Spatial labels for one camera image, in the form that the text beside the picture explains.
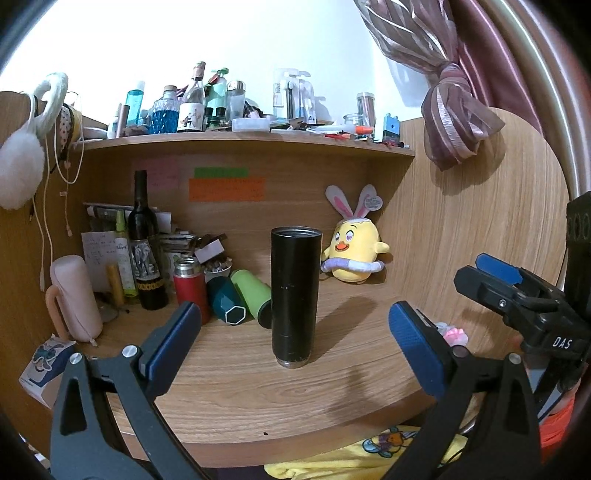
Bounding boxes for yellow chick plush toy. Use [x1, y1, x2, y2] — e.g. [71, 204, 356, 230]
[321, 184, 390, 284]

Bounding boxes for yellow printed cloth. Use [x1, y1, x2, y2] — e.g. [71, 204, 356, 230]
[263, 426, 470, 480]

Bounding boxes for blue small box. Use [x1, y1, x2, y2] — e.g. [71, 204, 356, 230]
[382, 113, 401, 145]

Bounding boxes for pink sticky note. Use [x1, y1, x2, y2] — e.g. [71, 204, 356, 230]
[133, 157, 179, 193]

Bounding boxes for teal cup lying down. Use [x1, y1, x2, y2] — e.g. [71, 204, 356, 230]
[206, 277, 247, 326]

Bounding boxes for pink small toy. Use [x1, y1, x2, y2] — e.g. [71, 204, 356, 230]
[436, 322, 469, 347]

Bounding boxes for white blue tissue box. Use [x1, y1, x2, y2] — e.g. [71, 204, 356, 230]
[19, 335, 75, 409]

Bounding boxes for wooden shelf board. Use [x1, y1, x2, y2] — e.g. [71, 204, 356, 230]
[70, 131, 415, 158]

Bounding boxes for green cup lying down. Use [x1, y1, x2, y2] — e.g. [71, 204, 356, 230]
[230, 269, 273, 329]

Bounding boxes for orange sticky note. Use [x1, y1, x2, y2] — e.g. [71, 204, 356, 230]
[188, 177, 266, 202]

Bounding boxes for red thermos bottle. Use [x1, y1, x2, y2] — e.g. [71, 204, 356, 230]
[173, 256, 211, 325]

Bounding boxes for black cylindrical thermos cup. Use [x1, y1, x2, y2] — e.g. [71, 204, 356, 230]
[270, 226, 322, 369]

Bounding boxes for light blue tall bottle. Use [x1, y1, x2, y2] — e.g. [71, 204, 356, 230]
[125, 81, 145, 127]

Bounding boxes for green sticky note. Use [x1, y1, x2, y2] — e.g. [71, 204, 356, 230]
[193, 166, 249, 179]

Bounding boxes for white labelled glass bottle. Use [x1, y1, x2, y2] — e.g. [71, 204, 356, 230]
[177, 61, 205, 132]

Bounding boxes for pink curtain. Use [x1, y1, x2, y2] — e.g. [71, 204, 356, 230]
[356, 1, 542, 171]

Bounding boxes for dark wine bottle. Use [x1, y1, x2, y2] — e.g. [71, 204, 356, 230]
[127, 170, 168, 311]

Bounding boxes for white fluffy earmuffs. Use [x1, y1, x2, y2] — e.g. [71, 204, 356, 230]
[0, 72, 68, 210]

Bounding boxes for blue glass bottle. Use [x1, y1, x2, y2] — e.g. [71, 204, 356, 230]
[149, 85, 181, 134]

